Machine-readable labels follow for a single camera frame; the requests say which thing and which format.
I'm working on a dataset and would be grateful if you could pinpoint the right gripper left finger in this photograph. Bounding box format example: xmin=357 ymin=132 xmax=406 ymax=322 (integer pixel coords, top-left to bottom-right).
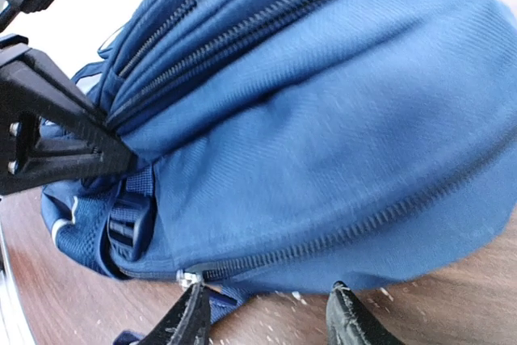
xmin=141 ymin=283 xmax=211 ymax=345

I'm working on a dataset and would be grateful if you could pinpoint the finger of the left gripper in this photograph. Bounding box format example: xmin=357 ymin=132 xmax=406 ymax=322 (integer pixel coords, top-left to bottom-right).
xmin=1 ymin=46 xmax=132 ymax=196

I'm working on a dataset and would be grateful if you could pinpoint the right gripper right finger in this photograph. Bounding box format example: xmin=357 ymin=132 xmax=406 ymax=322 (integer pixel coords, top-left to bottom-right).
xmin=326 ymin=281 xmax=404 ymax=345

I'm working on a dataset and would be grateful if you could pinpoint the navy blue backpack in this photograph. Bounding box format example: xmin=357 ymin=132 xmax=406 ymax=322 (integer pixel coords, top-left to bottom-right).
xmin=41 ymin=0 xmax=516 ymax=321

